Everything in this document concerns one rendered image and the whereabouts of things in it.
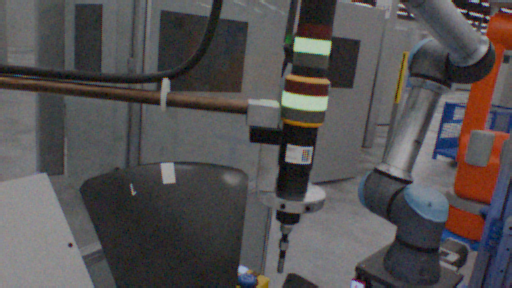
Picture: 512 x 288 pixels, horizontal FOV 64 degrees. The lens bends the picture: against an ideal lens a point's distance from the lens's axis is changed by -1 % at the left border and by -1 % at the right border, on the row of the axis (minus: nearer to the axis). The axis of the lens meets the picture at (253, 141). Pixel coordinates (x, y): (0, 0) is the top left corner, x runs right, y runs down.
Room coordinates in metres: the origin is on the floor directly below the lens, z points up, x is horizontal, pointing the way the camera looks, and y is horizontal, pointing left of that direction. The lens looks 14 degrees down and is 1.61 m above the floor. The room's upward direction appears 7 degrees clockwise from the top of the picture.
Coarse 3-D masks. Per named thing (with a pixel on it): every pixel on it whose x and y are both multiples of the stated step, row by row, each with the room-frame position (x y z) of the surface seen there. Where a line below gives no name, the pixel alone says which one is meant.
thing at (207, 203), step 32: (96, 192) 0.50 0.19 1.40; (160, 192) 0.51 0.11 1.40; (192, 192) 0.52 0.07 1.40; (224, 192) 0.53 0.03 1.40; (96, 224) 0.47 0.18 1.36; (128, 224) 0.48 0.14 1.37; (160, 224) 0.48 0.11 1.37; (192, 224) 0.48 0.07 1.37; (224, 224) 0.50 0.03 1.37; (128, 256) 0.45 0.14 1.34; (160, 256) 0.45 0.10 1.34; (192, 256) 0.45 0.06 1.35; (224, 256) 0.46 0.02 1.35
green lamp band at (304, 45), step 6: (300, 42) 0.39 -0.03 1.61; (306, 42) 0.39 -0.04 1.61; (312, 42) 0.39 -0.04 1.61; (318, 42) 0.39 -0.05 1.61; (324, 42) 0.39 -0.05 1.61; (330, 42) 0.40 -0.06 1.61; (294, 48) 0.40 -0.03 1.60; (300, 48) 0.39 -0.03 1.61; (306, 48) 0.39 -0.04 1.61; (312, 48) 0.39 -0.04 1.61; (318, 48) 0.39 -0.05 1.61; (324, 48) 0.39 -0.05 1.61
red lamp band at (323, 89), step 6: (288, 84) 0.39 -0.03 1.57; (294, 84) 0.39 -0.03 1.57; (300, 84) 0.38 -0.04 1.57; (306, 84) 0.38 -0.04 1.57; (312, 84) 0.38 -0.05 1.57; (318, 84) 0.39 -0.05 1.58; (324, 84) 0.39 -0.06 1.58; (288, 90) 0.39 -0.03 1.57; (294, 90) 0.39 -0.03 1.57; (300, 90) 0.38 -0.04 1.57; (306, 90) 0.38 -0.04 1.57; (312, 90) 0.38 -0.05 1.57; (318, 90) 0.39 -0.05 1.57; (324, 90) 0.39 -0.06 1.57
